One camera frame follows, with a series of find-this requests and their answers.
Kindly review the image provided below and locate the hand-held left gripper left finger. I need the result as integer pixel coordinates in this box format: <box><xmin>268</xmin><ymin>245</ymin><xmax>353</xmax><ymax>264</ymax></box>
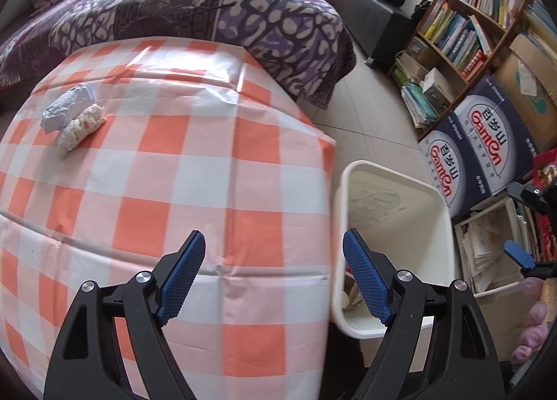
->
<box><xmin>44</xmin><ymin>230</ymin><xmax>206</xmax><ymax>400</ymax></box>

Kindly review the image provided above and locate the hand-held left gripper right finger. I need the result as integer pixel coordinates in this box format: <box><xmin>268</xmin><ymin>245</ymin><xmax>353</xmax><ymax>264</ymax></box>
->
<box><xmin>343</xmin><ymin>229</ymin><xmax>510</xmax><ymax>400</ymax></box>

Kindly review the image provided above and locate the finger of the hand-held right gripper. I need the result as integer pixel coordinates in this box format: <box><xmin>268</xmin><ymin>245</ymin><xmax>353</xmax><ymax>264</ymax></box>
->
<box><xmin>507</xmin><ymin>181</ymin><xmax>557</xmax><ymax>215</ymax></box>
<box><xmin>502</xmin><ymin>240</ymin><xmax>557</xmax><ymax>279</ymax></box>

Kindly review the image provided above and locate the red printed wrapper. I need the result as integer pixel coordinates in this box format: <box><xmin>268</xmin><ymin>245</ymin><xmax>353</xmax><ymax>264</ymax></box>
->
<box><xmin>533</xmin><ymin>152</ymin><xmax>557</xmax><ymax>261</ymax></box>

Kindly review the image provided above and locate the white trash bin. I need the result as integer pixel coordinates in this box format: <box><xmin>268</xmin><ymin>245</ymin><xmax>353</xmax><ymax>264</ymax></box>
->
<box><xmin>331</xmin><ymin>160</ymin><xmax>457</xmax><ymax>377</ymax></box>

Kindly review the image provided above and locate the white crate of booklets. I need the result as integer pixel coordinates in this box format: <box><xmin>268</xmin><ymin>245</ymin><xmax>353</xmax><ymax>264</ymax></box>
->
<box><xmin>455</xmin><ymin>197</ymin><xmax>540</xmax><ymax>296</ymax></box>

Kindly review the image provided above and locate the blue white cardboard box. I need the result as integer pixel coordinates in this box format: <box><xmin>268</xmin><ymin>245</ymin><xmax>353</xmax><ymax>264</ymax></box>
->
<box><xmin>418</xmin><ymin>124</ymin><xmax>494</xmax><ymax>218</ymax></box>
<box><xmin>453</xmin><ymin>78</ymin><xmax>542</xmax><ymax>198</ymax></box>

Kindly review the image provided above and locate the orange white checked tablecloth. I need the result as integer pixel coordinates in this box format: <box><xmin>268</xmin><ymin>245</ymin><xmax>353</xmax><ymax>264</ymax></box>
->
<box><xmin>0</xmin><ymin>37</ymin><xmax>338</xmax><ymax>400</ymax></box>

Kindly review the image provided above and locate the brown cardboard box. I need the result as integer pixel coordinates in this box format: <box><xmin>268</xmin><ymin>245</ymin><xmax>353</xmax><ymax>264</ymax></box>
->
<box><xmin>492</xmin><ymin>32</ymin><xmax>557</xmax><ymax>152</ymax></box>

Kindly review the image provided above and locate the stack of books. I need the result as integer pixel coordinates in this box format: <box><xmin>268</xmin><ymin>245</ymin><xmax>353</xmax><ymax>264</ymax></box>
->
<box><xmin>387</xmin><ymin>37</ymin><xmax>457</xmax><ymax>128</ymax></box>

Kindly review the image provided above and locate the crumpled patterned paper wrapper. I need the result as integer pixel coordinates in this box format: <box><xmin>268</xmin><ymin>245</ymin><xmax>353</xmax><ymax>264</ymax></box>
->
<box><xmin>56</xmin><ymin>103</ymin><xmax>106</xmax><ymax>159</ymax></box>

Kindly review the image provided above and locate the wooden bookshelf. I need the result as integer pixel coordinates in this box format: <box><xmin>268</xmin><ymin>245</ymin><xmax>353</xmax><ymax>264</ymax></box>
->
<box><xmin>415</xmin><ymin>0</ymin><xmax>536</xmax><ymax>83</ymax></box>

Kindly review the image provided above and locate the crumpled silver wrapper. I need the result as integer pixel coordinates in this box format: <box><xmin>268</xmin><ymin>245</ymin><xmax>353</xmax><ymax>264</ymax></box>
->
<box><xmin>41</xmin><ymin>83</ymin><xmax>96</xmax><ymax>134</ymax></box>

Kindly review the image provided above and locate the black storage bench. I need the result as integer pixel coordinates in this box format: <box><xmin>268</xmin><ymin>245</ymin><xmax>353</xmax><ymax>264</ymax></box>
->
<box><xmin>324</xmin><ymin>0</ymin><xmax>416</xmax><ymax>68</ymax></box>

